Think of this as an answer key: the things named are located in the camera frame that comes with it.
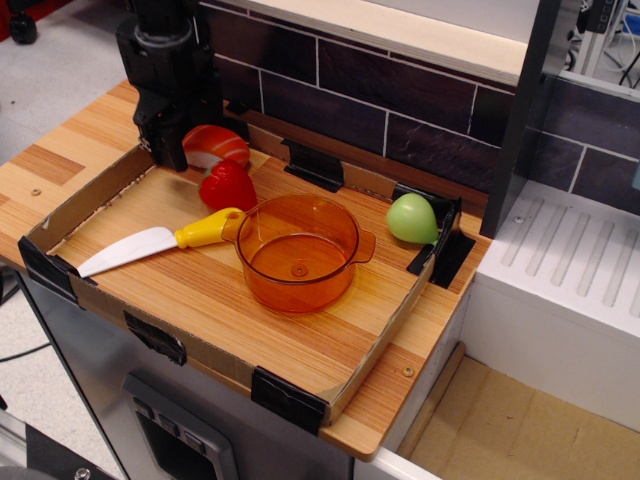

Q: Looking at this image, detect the red toy strawberry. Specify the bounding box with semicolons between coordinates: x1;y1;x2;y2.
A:
198;160;258;211

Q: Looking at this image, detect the salmon sushi toy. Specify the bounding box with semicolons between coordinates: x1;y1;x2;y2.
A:
182;125;250;169

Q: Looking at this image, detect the silver toy oven front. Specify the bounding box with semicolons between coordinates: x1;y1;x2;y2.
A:
20;276;354;479

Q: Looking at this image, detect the orange transparent plastic pot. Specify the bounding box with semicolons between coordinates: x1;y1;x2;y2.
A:
222;195;376;313

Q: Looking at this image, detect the dark grey vertical post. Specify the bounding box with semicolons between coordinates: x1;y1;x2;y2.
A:
480;0;579;238

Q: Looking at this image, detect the green toy pear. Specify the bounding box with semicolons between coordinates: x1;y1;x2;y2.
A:
386;193;439;245

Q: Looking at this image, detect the cardboard fence with black tape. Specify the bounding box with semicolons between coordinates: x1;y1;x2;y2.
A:
17;98;477;436

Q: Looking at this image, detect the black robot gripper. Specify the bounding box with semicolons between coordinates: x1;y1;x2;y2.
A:
116;14;222;172

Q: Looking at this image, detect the yellow handled toy knife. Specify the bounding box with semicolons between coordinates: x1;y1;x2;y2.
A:
77;208;246;278

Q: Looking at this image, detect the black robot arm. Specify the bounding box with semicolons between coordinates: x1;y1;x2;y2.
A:
116;1;223;172

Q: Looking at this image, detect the black wheel caster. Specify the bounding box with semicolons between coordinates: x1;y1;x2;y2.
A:
9;13;37;45

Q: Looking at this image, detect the white toy sink drainboard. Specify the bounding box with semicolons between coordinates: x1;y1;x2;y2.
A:
461;182;639;429

